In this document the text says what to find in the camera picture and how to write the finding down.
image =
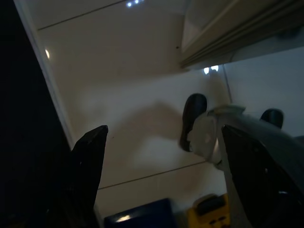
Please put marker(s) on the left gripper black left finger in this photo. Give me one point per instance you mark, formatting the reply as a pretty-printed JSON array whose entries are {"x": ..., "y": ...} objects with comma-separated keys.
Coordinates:
[{"x": 83, "y": 178}]

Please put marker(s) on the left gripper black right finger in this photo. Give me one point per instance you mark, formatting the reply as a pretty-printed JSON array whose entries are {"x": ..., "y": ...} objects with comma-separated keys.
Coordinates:
[{"x": 266, "y": 190}]

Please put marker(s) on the fridge lower door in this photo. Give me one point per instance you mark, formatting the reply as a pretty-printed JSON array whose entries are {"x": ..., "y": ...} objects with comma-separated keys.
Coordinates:
[{"x": 237, "y": 23}]

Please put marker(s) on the dark blue box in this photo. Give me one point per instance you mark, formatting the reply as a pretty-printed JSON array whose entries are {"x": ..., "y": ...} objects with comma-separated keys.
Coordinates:
[{"x": 142, "y": 213}]

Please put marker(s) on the yellow black device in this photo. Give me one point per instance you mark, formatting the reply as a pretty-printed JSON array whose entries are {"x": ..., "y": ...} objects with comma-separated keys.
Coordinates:
[{"x": 197, "y": 213}]

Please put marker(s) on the black robot right foot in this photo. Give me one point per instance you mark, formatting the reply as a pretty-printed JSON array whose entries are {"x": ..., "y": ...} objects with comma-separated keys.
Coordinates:
[{"x": 273, "y": 116}]

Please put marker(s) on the black robot foot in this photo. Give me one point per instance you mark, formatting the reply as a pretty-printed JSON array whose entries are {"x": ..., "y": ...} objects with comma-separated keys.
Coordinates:
[
  {"x": 193, "y": 111},
  {"x": 273, "y": 116}
]

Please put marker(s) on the black robot left foot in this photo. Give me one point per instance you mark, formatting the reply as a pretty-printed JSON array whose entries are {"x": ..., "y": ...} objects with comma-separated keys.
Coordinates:
[{"x": 193, "y": 111}]

